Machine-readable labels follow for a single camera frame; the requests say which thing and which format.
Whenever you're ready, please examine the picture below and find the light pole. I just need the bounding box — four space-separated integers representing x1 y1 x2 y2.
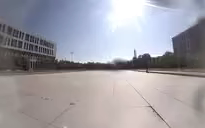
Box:
69 51 75 63

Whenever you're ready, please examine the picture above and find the pale concrete slab plaza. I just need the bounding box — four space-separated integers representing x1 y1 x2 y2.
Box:
0 68 205 128

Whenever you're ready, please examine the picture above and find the thin tower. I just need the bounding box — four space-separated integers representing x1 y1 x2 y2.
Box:
133 48 138 61

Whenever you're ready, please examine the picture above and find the person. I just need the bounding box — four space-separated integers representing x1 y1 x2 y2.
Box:
145 61 151 74

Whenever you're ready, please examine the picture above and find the row of trees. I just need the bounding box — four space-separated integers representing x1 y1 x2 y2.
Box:
55 51 178 71

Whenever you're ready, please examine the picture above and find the dark kerb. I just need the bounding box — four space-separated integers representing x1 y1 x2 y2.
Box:
138 69 205 80

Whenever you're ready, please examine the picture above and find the white building with window rows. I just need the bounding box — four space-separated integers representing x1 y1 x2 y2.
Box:
0 15 58 71

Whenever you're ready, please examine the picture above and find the dark building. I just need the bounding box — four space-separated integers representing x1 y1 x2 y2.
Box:
171 14 205 70

